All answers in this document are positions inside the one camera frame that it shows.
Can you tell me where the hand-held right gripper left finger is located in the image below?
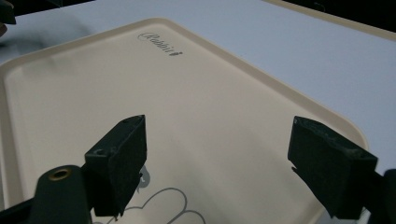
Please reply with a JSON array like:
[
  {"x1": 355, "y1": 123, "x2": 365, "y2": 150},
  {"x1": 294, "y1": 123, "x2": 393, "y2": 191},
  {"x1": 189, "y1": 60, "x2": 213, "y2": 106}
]
[{"x1": 81, "y1": 114, "x2": 148, "y2": 218}]

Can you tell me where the cream plastic tray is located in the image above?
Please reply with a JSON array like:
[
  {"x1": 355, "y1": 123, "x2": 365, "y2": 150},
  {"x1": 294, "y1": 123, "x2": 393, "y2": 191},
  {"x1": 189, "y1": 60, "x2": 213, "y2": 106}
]
[{"x1": 0, "y1": 17, "x2": 369, "y2": 224}]

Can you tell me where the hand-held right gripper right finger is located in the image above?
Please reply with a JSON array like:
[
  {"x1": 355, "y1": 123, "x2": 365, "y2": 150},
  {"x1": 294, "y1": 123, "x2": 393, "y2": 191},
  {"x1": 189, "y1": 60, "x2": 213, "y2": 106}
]
[{"x1": 287, "y1": 116, "x2": 379, "y2": 220}]

